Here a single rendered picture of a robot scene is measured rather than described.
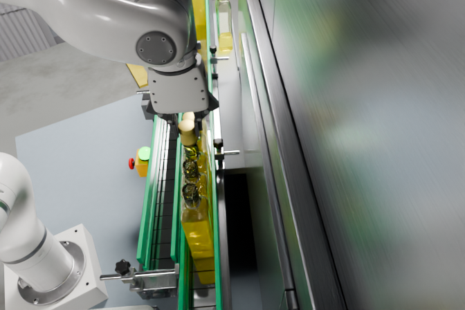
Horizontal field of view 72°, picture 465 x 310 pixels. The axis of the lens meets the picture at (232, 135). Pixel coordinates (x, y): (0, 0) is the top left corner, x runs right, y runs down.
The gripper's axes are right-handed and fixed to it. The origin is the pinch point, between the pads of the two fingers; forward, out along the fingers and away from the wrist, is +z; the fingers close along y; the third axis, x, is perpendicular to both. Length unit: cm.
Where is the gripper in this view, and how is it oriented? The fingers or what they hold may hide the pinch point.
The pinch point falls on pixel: (186, 125)
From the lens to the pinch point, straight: 64.1
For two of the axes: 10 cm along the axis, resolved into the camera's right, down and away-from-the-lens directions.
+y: -10.0, 0.7, -0.2
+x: 0.7, 7.4, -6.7
